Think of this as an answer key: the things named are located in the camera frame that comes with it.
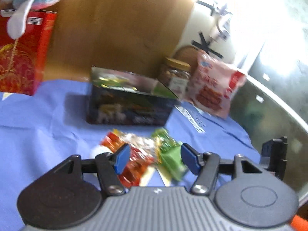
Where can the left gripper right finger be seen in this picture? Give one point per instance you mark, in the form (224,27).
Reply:
(239,193)

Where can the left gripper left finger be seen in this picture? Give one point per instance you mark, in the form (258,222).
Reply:
(71,193)

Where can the red orange snack packet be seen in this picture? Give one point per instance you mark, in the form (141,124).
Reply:
(136,166)

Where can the light green cake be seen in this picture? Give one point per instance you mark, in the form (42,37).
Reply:
(172,162)

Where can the white plastic jelly cup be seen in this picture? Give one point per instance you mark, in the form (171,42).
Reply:
(99,150)

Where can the gold-edged peanut packet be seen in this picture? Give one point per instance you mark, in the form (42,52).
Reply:
(146,145)

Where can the dark green candy packet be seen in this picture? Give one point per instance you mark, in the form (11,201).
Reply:
(165,141)

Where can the blue printed cloth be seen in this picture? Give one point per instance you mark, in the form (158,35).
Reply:
(40,131)

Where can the pink twist snack bag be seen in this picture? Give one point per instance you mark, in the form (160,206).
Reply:
(213,85)

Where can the black open box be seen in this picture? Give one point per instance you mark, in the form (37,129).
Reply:
(124,98)

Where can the nut jar with gold lid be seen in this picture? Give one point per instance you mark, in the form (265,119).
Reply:
(175,75)

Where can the red gift box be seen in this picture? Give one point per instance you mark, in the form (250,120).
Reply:
(23,60)

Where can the wooden board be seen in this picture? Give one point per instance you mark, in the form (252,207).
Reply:
(129,35)

